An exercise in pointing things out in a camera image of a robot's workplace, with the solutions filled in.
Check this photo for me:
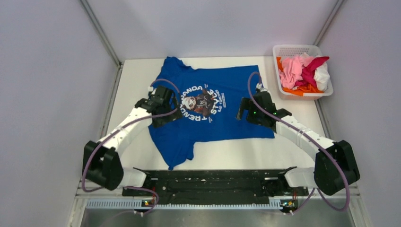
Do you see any blue printed t-shirt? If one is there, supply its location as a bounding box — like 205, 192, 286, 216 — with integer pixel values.
149, 57, 274, 170

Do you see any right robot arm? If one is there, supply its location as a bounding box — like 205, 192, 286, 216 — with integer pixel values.
237, 91, 360, 195

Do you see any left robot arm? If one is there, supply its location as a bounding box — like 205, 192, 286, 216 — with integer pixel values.
81, 86, 182, 195

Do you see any orange t-shirt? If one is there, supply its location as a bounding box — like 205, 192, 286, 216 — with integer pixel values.
278, 69, 324, 96

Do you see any pink t-shirt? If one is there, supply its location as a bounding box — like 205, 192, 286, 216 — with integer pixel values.
276, 53, 314, 89

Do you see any magenta t-shirt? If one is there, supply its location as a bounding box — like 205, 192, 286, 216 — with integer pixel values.
295, 56, 330, 89

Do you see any white t-shirt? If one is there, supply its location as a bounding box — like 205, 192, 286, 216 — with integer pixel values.
314, 62, 330, 92

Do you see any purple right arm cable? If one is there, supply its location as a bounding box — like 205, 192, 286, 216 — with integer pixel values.
246, 71, 351, 215

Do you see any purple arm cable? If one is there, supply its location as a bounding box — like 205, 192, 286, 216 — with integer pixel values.
80, 78, 183, 217
246, 71, 351, 215

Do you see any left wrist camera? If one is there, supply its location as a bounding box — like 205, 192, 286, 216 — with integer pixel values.
148, 86, 156, 95

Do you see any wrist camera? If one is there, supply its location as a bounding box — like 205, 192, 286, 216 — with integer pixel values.
148, 86, 156, 95
255, 83, 269, 93

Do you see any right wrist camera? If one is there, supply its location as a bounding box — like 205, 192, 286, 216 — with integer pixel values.
255, 83, 269, 93

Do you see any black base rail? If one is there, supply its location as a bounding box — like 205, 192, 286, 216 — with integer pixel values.
122, 169, 309, 205

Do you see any white slotted cable duct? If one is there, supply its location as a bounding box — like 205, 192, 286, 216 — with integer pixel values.
86, 198, 296, 210

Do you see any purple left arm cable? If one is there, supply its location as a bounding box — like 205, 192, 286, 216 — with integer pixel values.
80, 78, 183, 217

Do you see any left corner aluminium post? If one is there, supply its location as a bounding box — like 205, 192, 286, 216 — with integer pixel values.
78, 0, 122, 67

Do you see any corner aluminium post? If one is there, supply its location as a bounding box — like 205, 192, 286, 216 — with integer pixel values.
313, 0, 347, 46
78, 0, 122, 67

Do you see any right corner aluminium post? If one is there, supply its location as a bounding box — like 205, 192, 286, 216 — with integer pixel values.
313, 0, 347, 46

